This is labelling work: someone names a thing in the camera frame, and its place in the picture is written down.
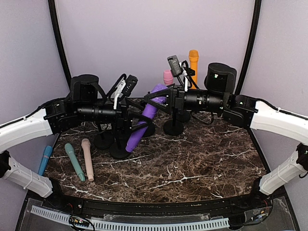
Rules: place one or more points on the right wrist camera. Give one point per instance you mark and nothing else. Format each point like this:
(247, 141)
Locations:
(175, 66)

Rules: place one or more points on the white slotted cable duct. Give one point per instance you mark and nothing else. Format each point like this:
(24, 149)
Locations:
(101, 225)

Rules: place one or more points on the black stand of purple microphone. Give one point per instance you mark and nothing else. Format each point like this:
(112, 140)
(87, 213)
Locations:
(118, 149)

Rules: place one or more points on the pink microphone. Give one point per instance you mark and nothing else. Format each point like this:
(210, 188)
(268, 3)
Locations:
(167, 77)

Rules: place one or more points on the blue microphone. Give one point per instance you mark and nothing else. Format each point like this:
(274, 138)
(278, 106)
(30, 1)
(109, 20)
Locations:
(45, 158)

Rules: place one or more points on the black right corner post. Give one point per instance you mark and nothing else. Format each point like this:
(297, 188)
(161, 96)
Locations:
(250, 45)

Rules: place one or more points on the orange microphone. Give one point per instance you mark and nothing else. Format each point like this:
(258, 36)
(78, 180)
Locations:
(194, 58)

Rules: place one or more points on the black stand of orange microphone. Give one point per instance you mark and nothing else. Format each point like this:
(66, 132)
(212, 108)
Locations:
(186, 82)

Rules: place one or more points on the black stand of green microphone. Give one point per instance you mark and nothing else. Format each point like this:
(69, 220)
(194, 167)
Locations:
(104, 139)

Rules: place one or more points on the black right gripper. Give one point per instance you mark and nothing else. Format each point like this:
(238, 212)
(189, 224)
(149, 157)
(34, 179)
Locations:
(177, 91)

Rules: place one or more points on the black front rail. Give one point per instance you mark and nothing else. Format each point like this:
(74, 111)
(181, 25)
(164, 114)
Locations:
(233, 207)

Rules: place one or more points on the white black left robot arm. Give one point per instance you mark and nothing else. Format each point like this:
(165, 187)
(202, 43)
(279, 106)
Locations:
(86, 101)

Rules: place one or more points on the green microphone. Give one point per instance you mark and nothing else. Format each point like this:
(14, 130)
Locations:
(71, 153)

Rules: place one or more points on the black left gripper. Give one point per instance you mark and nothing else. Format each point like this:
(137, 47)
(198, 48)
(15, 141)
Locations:
(124, 122)

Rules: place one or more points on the black left corner post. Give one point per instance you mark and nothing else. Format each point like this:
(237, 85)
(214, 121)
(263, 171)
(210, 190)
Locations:
(58, 39)

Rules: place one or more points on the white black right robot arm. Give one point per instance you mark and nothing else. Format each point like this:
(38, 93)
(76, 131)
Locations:
(244, 112)

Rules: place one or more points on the beige microphone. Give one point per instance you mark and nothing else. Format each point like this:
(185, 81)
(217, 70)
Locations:
(85, 144)

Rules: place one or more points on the black stand of pink microphone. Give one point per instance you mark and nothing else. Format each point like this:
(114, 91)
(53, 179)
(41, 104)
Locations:
(173, 127)

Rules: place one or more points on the black stand of beige microphone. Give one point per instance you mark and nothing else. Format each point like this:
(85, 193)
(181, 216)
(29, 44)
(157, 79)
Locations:
(149, 131)

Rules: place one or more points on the black corner post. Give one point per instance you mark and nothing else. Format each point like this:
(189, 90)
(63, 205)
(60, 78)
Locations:
(58, 39)
(250, 45)

